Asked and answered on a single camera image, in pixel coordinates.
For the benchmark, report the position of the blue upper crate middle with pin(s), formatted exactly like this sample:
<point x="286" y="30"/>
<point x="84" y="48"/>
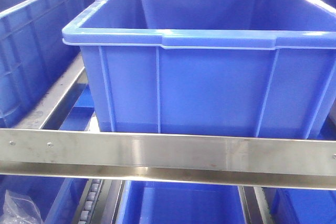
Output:
<point x="255" y="68"/>

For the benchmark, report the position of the blue crate lower middle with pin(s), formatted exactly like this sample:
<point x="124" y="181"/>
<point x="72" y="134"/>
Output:
<point x="159" y="202"/>

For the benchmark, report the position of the roller conveyor track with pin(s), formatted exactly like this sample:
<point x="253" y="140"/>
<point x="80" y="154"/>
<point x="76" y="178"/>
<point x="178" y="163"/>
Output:
<point x="91" y="200"/>

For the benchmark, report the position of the blue crate behind left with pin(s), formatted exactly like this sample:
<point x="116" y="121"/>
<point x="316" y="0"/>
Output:
<point x="56" y="198"/>

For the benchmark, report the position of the blue upper crate left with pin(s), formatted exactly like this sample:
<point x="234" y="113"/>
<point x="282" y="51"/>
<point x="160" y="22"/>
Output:
<point x="33" y="55"/>

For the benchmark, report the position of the clear plastic bag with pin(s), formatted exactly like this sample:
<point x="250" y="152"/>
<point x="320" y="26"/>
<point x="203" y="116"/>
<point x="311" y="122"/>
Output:
<point x="19" y="208"/>

